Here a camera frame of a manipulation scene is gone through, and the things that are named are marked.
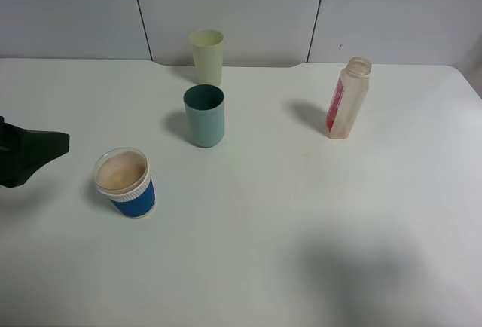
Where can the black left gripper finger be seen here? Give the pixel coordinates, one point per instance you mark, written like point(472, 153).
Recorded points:
point(23, 152)

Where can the pink label drink bottle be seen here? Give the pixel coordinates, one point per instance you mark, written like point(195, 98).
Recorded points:
point(350, 92)

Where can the teal plastic cup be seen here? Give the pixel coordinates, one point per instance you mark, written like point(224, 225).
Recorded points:
point(204, 107)

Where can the pale yellow plastic cup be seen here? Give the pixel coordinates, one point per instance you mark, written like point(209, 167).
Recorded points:
point(208, 51)

